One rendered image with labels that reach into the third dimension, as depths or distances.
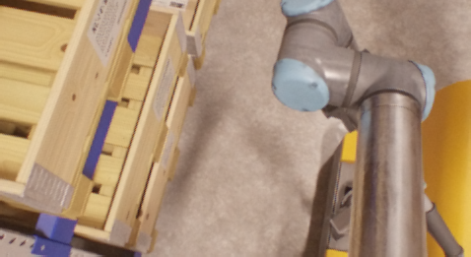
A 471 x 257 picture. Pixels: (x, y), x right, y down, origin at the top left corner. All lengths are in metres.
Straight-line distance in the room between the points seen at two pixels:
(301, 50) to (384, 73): 0.13
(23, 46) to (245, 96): 1.51
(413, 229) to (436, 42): 2.41
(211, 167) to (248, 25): 0.87
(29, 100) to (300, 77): 0.74
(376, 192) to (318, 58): 0.23
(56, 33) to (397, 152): 0.93
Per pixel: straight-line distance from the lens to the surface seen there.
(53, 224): 1.27
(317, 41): 0.73
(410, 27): 2.92
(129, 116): 1.75
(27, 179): 0.95
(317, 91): 0.70
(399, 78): 0.71
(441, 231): 1.10
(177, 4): 2.28
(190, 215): 2.40
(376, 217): 0.56
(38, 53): 1.28
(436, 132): 1.81
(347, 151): 2.17
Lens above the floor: 2.35
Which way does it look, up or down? 70 degrees down
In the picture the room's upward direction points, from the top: 2 degrees counter-clockwise
